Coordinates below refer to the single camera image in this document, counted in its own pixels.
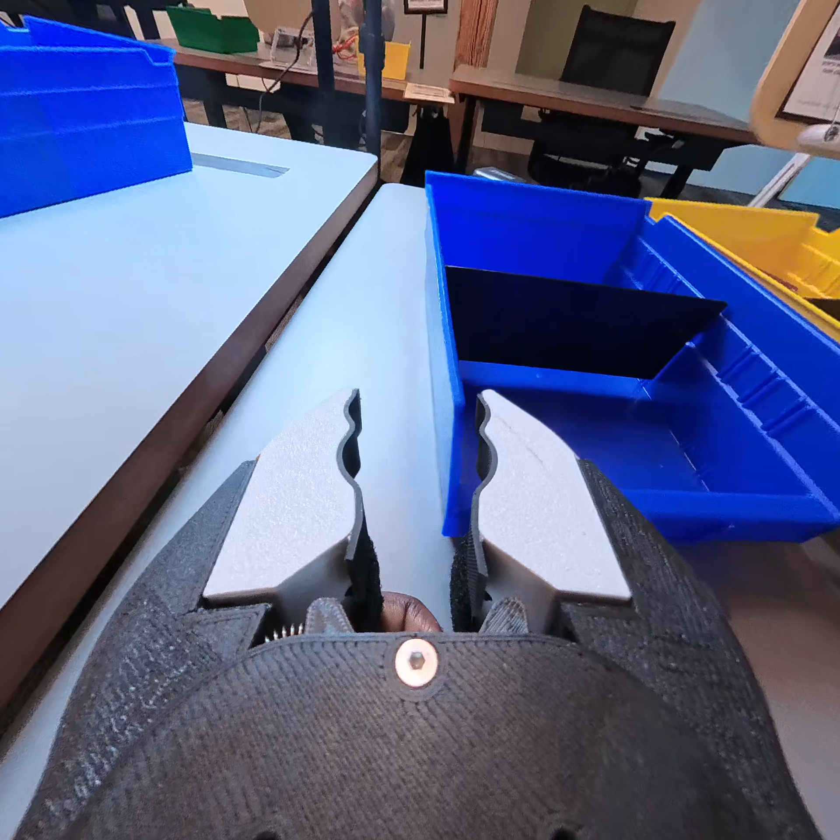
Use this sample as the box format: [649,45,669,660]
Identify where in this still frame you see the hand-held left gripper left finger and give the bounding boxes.
[202,388,366,610]

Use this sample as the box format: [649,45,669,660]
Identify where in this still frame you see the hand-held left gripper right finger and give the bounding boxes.
[470,389,634,632]

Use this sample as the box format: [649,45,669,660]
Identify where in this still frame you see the blue plastic bin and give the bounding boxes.
[424,169,840,544]
[0,16,193,219]

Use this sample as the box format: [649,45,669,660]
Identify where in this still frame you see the yellow plastic bin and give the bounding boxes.
[646,197,840,342]

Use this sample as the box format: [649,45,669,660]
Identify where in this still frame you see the grey desk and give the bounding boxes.
[0,182,840,840]

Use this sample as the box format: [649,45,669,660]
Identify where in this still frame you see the person's left hand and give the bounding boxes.
[382,591,442,634]

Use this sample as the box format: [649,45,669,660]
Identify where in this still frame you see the white side table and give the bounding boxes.
[0,121,382,716]

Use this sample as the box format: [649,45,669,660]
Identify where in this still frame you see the wooden office table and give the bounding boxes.
[141,39,454,139]
[449,64,762,191]

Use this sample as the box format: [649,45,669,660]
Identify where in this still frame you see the small yellow bin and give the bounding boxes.
[357,41,412,81]

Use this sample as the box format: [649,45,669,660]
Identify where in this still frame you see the instruction sign on white stand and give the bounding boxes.
[748,0,840,207]

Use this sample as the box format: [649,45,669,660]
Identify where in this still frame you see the black office chair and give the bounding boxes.
[528,5,677,198]

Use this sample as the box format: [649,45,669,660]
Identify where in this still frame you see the green plastic bin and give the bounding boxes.
[165,5,260,55]

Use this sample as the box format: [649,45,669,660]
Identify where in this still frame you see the wooden post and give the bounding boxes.
[454,0,500,70]

